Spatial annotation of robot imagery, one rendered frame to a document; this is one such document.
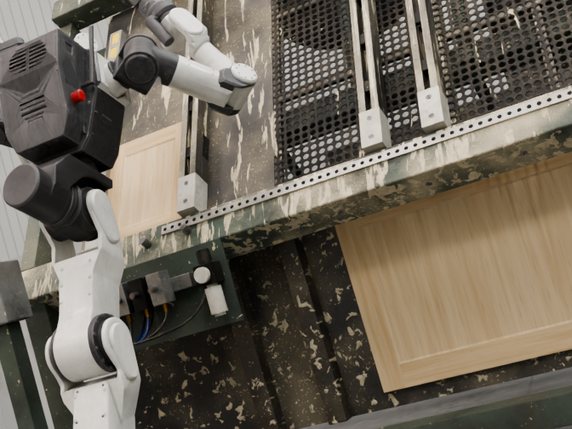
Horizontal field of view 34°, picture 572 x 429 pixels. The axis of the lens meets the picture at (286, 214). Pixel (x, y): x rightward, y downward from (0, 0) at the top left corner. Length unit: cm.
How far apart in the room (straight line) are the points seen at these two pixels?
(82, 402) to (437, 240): 107
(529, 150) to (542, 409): 65
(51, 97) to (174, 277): 65
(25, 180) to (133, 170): 82
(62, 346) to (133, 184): 86
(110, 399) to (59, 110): 72
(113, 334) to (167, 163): 86
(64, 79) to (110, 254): 45
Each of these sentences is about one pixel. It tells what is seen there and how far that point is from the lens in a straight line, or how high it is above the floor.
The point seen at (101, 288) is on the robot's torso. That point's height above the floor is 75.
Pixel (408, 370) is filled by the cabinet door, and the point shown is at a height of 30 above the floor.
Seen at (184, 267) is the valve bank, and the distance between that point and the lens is 271.
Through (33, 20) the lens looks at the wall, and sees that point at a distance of 640.
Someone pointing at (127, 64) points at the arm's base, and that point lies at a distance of 246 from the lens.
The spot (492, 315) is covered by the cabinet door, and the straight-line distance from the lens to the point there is 268.
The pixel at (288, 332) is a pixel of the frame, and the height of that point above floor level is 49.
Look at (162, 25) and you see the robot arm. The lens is 271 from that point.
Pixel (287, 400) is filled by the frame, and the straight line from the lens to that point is 293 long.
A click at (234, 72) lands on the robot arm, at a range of 256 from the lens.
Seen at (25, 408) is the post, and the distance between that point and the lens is 288.
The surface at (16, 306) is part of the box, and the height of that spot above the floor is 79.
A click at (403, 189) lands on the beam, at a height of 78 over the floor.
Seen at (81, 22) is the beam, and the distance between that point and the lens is 376.
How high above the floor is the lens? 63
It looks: 4 degrees up
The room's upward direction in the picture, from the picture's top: 16 degrees counter-clockwise
